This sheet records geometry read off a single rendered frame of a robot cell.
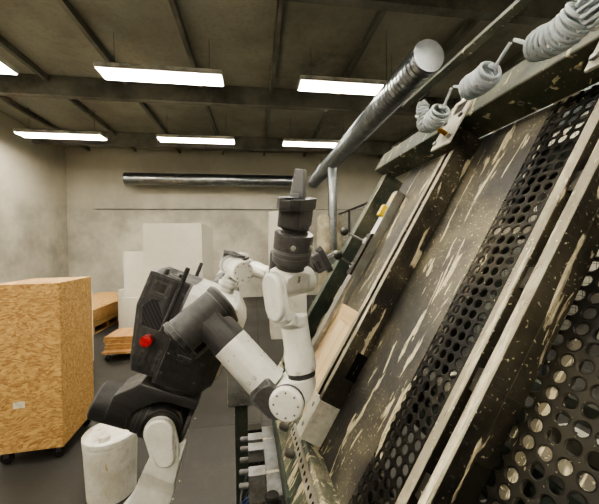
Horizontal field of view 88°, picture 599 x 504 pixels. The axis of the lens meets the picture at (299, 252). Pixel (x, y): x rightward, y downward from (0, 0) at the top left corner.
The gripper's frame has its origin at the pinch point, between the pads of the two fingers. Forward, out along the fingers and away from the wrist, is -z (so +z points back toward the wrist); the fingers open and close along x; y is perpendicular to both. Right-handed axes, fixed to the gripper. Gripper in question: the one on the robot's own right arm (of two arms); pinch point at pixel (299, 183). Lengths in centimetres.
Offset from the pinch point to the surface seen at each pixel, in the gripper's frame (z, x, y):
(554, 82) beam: -29, 34, 47
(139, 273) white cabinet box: 186, 267, -375
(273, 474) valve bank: 94, 10, -3
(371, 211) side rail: 15, 98, -2
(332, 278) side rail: 49, 80, -12
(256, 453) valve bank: 94, 14, -11
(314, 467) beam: 72, 0, 13
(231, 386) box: 96, 39, -40
